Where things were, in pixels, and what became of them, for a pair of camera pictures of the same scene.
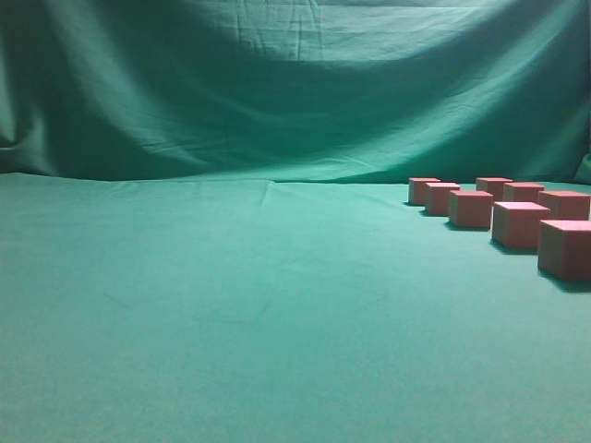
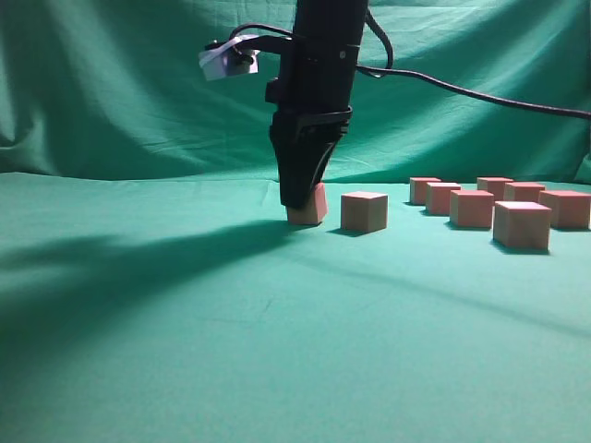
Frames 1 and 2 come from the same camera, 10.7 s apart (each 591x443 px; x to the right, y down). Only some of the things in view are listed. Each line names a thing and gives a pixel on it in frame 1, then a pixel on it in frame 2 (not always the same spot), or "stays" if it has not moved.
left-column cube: (437, 197) stays
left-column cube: (516, 224) stays
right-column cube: (563, 205) stays
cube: (564, 249) → (364, 211)
